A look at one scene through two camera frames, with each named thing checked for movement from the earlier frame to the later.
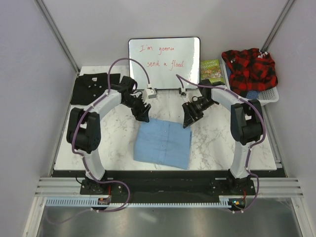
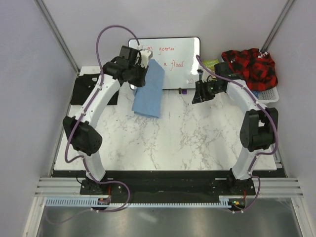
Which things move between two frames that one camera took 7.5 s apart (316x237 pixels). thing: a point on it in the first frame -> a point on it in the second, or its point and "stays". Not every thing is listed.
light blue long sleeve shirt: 162,141 -> 148,98
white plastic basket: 265,96 stays
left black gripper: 141,113 -> 141,82
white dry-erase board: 164,58 stays
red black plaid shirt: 250,69 stays
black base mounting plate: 164,184 stays
